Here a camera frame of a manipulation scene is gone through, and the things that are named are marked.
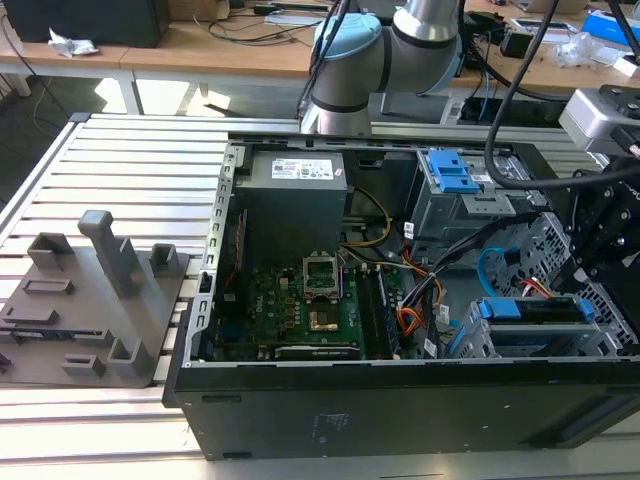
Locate grey metal disk bay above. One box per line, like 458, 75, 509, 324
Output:
449, 294, 632, 359

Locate blue disk carrier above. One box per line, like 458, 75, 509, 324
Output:
427, 148, 481, 195

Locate grey metal disk cage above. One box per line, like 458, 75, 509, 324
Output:
407, 148, 549, 254

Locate black RAM slot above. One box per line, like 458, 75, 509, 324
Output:
355, 266, 383, 359
373, 266, 401, 359

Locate black expansion slot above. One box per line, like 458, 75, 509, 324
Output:
257, 342, 362, 361

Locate clear plastic bag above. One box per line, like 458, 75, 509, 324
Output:
553, 30, 629, 70

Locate blue cardboard box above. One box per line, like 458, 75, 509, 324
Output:
582, 9, 640, 50

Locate small black box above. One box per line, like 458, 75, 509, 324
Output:
499, 28, 535, 60

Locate grey monitor stand base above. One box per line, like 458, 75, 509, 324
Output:
379, 92, 450, 125

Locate black open PC case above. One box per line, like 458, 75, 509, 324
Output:
162, 128, 640, 462

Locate metal socket cover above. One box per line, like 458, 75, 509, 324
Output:
302, 253, 345, 304

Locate CPU socket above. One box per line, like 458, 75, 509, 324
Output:
305, 305, 344, 336

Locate grey power supply unit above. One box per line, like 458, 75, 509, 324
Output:
232, 149, 350, 254

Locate green motherboard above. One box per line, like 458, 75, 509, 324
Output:
213, 252, 404, 362

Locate wooden desk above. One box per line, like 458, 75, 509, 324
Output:
0, 0, 640, 107

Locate grey parts rack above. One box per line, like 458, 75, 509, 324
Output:
0, 209, 192, 390

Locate black computer tower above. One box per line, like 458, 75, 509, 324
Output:
3, 0, 171, 50

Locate crumpled white paper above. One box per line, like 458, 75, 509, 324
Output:
47, 27, 100, 57

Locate red white disk wire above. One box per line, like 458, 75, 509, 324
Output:
519, 276, 557, 300

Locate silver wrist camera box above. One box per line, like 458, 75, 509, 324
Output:
558, 88, 624, 151

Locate black wrist mount plate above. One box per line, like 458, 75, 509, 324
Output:
597, 83, 640, 161

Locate blue disk wire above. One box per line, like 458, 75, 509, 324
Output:
477, 244, 521, 301

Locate black wire bundle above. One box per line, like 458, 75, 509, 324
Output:
399, 212, 544, 314

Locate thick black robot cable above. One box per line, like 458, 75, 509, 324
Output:
483, 0, 640, 192

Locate blue hanging cable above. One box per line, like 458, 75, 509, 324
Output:
478, 62, 499, 124

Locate orange wire bundle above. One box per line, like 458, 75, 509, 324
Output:
397, 277, 447, 346

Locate yellow power wire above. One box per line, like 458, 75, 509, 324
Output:
341, 187, 392, 249

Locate black desk cables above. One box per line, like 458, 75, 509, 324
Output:
207, 8, 326, 47

